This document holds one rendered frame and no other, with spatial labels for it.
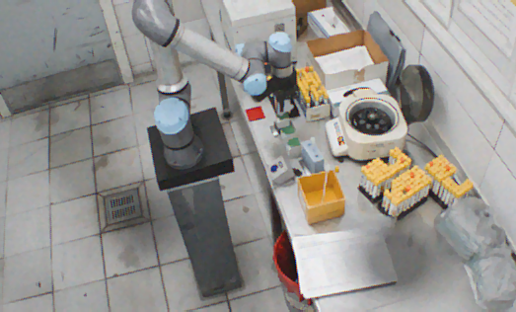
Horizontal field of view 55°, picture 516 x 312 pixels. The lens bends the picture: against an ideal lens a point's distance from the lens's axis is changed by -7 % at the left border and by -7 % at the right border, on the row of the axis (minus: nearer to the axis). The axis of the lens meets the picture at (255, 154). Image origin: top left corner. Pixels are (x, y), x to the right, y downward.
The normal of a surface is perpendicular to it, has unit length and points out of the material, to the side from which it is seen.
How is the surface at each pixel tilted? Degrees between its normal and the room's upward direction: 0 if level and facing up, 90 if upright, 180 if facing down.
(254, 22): 89
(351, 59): 1
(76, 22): 90
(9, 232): 0
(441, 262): 0
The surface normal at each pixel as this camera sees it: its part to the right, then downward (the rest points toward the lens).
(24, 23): 0.26, 0.71
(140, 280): -0.07, -0.66
